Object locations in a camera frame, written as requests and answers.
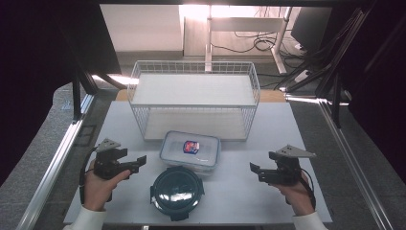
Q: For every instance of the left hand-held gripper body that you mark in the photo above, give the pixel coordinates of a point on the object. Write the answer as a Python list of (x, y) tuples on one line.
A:
[(107, 166)]

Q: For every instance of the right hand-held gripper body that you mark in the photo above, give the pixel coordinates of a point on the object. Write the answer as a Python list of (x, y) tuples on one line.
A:
[(285, 172)]

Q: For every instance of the dark round lid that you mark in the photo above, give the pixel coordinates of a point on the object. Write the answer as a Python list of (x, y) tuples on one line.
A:
[(177, 191)]

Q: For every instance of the clear rectangular food container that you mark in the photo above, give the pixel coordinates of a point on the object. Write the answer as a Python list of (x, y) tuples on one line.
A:
[(191, 150)]

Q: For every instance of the person's left hand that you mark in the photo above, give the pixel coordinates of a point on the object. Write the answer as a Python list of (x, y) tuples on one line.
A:
[(97, 191)]

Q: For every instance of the person's right hand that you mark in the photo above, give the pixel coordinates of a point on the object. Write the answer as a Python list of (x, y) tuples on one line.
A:
[(298, 198)]

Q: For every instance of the black metal stand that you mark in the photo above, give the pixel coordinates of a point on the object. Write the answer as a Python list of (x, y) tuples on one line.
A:
[(76, 96), (336, 102)]

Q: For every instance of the black curtain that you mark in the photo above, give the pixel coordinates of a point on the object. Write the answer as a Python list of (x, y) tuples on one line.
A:
[(35, 64), (383, 80)]

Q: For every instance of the dark monitor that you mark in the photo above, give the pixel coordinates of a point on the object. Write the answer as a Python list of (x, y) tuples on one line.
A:
[(311, 28)]

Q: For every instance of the aluminium frame rail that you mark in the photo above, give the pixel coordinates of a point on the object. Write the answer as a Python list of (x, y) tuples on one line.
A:
[(54, 166), (351, 166)]

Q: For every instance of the white metal desk frame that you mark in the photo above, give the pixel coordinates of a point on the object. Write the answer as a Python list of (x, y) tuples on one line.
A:
[(245, 24)]

